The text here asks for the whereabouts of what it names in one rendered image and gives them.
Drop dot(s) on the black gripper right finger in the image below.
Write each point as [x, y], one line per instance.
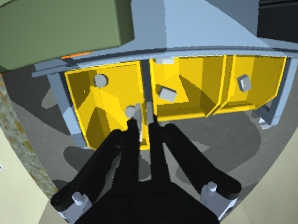
[218, 191]

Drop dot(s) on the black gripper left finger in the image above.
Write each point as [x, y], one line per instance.
[74, 199]

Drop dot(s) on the light blue metal shelf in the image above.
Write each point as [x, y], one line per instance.
[180, 28]

